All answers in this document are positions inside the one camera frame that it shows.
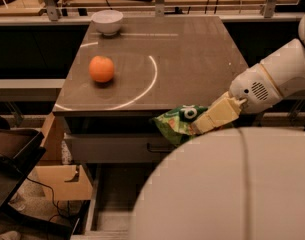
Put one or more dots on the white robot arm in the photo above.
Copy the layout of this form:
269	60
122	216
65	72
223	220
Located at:
235	184

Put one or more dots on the grey drawer cabinet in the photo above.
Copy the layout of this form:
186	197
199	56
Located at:
160	63

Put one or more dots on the orange fruit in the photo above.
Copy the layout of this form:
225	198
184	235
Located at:
101	69

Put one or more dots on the green rice chip bag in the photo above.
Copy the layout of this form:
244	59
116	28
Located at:
175	125

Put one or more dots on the white ceramic bowl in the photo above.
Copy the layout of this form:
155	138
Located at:
107	22

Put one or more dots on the closed grey middle drawer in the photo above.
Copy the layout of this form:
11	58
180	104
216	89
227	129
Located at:
118	148

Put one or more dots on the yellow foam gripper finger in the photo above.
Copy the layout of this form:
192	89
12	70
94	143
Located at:
224	110

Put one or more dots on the cardboard box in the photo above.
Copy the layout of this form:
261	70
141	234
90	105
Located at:
63	181

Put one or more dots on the open grey bottom drawer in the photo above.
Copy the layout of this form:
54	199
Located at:
115	191

